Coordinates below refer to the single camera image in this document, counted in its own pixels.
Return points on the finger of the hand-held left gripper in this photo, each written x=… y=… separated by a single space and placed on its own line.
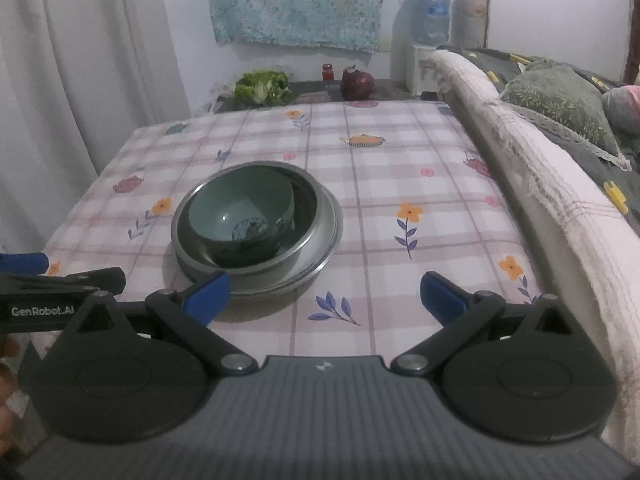
x=100 y=280
x=25 y=263

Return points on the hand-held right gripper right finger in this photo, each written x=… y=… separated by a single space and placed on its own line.
x=442 y=295

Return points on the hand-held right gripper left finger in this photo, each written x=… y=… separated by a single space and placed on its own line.
x=210 y=292

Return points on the green ceramic bowl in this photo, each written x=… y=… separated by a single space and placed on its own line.
x=240 y=205

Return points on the wide shallow steel bowl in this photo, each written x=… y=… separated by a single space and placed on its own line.
x=330 y=230

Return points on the person's left hand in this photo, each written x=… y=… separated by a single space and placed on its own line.
x=5 y=405

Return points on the pink checked tablecloth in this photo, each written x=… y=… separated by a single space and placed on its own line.
x=390 y=170

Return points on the white frayed blanket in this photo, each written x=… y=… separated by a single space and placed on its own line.
x=565 y=210

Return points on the white curtain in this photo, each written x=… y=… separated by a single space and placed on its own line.
x=85 y=85

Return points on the grey quilt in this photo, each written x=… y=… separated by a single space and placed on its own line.
x=615 y=180

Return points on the green lettuce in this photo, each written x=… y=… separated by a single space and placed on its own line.
x=262 y=87

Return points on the dark low table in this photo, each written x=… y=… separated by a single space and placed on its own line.
x=315 y=91

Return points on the green leaf print pillow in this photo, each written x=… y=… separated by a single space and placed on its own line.
x=560 y=100

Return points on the red bottle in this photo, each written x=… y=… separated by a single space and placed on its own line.
x=327 y=72

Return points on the pink quilt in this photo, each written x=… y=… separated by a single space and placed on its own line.
x=625 y=105

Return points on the beige rolled mat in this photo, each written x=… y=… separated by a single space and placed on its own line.
x=471 y=17

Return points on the blue water jug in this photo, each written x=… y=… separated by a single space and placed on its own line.
x=430 y=12

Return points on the brown wooden door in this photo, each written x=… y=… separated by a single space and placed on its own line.
x=632 y=15

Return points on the blue patterned wall cloth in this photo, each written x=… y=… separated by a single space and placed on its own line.
x=300 y=0

